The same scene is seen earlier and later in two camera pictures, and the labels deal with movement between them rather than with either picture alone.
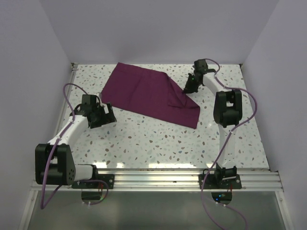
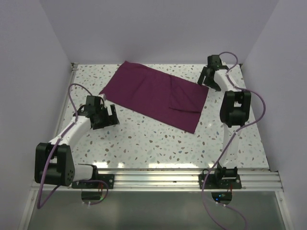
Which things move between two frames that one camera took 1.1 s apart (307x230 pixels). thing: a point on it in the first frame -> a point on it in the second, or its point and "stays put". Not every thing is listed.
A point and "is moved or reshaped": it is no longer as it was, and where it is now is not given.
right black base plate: (220, 181) stays put
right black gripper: (188, 88) -> (214, 86)
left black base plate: (98, 181) stays put
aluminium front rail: (179, 180) stays put
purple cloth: (151, 92) is moved or reshaped
